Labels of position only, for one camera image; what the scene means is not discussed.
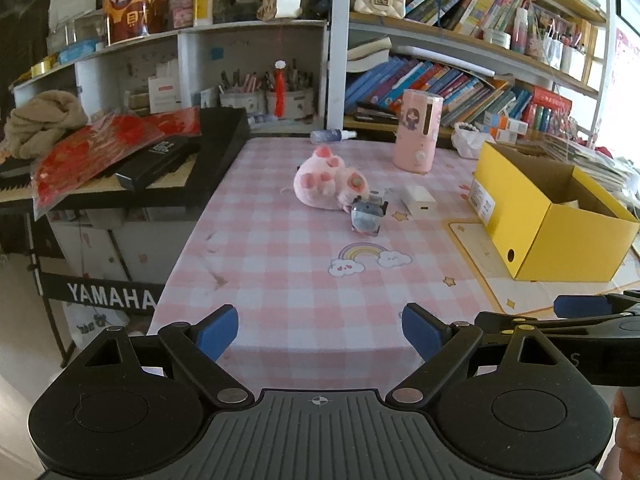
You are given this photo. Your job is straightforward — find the yellow cardboard box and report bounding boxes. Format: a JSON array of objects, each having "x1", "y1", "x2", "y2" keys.
[{"x1": 470, "y1": 141, "x2": 640, "y2": 282}]

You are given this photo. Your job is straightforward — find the white cabinet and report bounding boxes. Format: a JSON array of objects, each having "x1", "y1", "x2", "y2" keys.
[{"x1": 50, "y1": 210, "x2": 151, "y2": 283}]

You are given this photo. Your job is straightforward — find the white jar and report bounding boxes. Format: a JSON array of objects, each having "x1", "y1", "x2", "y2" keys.
[{"x1": 482, "y1": 28, "x2": 512, "y2": 50}]

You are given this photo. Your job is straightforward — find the red patterned plastic packet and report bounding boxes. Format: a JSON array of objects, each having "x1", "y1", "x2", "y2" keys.
[{"x1": 30, "y1": 114, "x2": 166, "y2": 211}]

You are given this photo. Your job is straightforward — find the beige towel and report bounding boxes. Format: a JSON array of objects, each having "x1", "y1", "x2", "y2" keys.
[{"x1": 0, "y1": 90, "x2": 88, "y2": 161}]

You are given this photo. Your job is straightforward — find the small white box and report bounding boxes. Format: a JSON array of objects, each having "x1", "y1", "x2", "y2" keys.
[{"x1": 401, "y1": 185, "x2": 437, "y2": 219}]

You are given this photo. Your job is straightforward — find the white plastic bag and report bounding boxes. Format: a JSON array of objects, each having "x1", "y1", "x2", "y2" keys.
[{"x1": 451, "y1": 121, "x2": 496, "y2": 160}]

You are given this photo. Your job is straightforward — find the stacked beige books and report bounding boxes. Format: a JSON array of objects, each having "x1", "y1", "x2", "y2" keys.
[{"x1": 346, "y1": 36, "x2": 393, "y2": 73}]

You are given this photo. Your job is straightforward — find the cream desk mat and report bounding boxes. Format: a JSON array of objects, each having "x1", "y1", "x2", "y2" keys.
[{"x1": 446, "y1": 217, "x2": 640, "y2": 318}]

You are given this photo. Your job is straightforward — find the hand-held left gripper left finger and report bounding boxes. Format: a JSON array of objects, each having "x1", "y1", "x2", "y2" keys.
[{"x1": 82, "y1": 304, "x2": 254, "y2": 407}]

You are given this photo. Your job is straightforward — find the blue tissue pack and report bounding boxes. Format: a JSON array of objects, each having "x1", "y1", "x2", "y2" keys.
[{"x1": 59, "y1": 42, "x2": 98, "y2": 65}]

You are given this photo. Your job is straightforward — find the small spray bottle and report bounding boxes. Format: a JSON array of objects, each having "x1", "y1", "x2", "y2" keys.
[{"x1": 310, "y1": 129, "x2": 358, "y2": 145}]

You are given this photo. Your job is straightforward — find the white card box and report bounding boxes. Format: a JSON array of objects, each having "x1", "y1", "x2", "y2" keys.
[{"x1": 148, "y1": 72, "x2": 182, "y2": 115}]

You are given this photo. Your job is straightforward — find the printed white shopping bag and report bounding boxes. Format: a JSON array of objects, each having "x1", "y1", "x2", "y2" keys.
[{"x1": 62, "y1": 305, "x2": 132, "y2": 352}]

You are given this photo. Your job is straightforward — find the pink plush paw toy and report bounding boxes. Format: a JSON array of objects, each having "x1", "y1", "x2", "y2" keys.
[{"x1": 293, "y1": 145, "x2": 371, "y2": 211}]

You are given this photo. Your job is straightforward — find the long black box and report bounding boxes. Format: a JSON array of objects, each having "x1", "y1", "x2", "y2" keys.
[{"x1": 116, "y1": 139, "x2": 201, "y2": 192}]

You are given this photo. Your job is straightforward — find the pink cylindrical humidifier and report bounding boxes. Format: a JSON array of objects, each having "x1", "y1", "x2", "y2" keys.
[{"x1": 392, "y1": 89, "x2": 444, "y2": 175}]

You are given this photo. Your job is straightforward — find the pink checked tablecloth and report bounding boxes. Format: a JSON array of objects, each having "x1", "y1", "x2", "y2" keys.
[{"x1": 147, "y1": 137, "x2": 640, "y2": 386}]

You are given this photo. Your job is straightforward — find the white shelf unit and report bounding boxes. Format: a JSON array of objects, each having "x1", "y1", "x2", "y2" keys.
[{"x1": 12, "y1": 0, "x2": 351, "y2": 133}]

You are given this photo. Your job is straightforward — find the cups of pens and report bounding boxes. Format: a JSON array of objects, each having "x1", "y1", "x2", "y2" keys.
[{"x1": 530, "y1": 15, "x2": 588, "y2": 73}]

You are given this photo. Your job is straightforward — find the stack of papers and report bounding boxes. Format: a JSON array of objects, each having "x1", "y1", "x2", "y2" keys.
[{"x1": 542, "y1": 135, "x2": 640, "y2": 206}]

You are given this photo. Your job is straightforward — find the wooden bookshelf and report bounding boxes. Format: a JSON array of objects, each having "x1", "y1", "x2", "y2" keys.
[{"x1": 345, "y1": 0, "x2": 616, "y2": 146}]

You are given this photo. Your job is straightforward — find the black electronic keyboard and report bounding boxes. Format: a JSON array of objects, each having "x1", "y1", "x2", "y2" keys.
[{"x1": 0, "y1": 106, "x2": 251, "y2": 218}]

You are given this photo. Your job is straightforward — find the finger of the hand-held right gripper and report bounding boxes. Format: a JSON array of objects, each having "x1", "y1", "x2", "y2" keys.
[
  {"x1": 554, "y1": 290, "x2": 640, "y2": 318},
  {"x1": 474, "y1": 310, "x2": 640, "y2": 337}
]

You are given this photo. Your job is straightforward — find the row of leaning books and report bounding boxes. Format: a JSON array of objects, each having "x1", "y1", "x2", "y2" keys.
[{"x1": 345, "y1": 55, "x2": 533, "y2": 128}]

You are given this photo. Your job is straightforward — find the person's right hand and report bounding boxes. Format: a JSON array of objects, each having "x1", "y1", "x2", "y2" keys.
[{"x1": 612, "y1": 389, "x2": 640, "y2": 480}]

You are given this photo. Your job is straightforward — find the black keyboard stand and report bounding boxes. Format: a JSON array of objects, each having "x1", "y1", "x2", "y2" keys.
[{"x1": 27, "y1": 210, "x2": 161, "y2": 368}]

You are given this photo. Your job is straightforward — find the tall clear bottle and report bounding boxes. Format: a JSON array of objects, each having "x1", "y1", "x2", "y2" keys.
[{"x1": 512, "y1": 7, "x2": 529, "y2": 55}]

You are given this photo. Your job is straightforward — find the red book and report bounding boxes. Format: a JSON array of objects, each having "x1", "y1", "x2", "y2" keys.
[{"x1": 532, "y1": 86, "x2": 573, "y2": 111}]

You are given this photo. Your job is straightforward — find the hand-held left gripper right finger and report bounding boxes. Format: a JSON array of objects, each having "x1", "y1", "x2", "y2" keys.
[{"x1": 386, "y1": 302, "x2": 564, "y2": 407}]

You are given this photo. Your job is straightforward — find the small medicine boxes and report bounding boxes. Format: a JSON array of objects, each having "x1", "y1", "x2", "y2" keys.
[{"x1": 482, "y1": 112, "x2": 528, "y2": 143}]

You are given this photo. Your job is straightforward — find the grey toy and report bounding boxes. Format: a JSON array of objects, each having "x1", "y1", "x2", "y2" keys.
[{"x1": 349, "y1": 197, "x2": 390, "y2": 236}]

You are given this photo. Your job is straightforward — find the fortune god paper figure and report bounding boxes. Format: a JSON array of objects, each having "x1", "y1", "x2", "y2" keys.
[{"x1": 102, "y1": 0, "x2": 167, "y2": 45}]

